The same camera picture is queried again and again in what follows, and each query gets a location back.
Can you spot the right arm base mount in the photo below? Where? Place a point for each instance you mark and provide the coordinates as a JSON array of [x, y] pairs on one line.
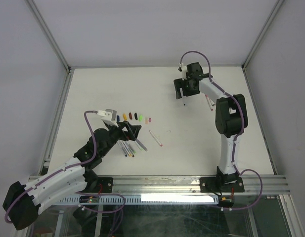
[[222, 183]]

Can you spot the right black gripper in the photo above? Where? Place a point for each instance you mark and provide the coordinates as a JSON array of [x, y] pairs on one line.
[[179, 83]]

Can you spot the controller board with LEDs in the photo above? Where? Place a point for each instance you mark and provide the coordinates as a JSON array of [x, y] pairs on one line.
[[89, 199]]

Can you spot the brown cap marker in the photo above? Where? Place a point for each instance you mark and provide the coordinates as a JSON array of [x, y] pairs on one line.
[[129, 149]]

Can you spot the blue marker pen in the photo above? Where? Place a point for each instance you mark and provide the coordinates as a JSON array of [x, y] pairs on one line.
[[123, 149]]

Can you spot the yellow marker pen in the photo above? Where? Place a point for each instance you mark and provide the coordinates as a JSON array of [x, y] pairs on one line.
[[127, 150]]

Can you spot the grey pen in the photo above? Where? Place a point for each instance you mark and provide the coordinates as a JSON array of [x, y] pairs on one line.
[[142, 145]]

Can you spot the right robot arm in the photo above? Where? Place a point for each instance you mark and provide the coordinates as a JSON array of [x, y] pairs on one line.
[[230, 116]]

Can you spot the pink cap marker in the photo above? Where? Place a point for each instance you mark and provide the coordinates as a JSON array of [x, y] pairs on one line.
[[209, 103]]

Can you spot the small black cap marker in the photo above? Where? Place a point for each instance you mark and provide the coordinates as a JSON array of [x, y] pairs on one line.
[[183, 98]]

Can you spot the light green cap marker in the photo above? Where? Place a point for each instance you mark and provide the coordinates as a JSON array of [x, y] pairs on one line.
[[139, 146]]

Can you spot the purple cap marker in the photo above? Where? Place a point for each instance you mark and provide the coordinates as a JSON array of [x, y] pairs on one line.
[[155, 138]]

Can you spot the slotted cable duct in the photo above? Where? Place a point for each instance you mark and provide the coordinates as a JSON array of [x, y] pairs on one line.
[[145, 199]]

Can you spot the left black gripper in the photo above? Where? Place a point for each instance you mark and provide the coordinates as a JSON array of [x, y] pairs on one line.
[[132, 132]]

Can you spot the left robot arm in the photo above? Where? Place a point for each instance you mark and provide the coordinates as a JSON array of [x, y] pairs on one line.
[[25, 202]]

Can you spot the aluminium front rail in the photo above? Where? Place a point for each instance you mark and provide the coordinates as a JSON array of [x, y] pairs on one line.
[[134, 185]]

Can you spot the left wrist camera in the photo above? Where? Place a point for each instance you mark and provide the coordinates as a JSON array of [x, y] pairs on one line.
[[108, 116]]

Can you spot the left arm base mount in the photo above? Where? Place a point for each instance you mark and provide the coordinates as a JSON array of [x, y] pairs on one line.
[[98, 185]]

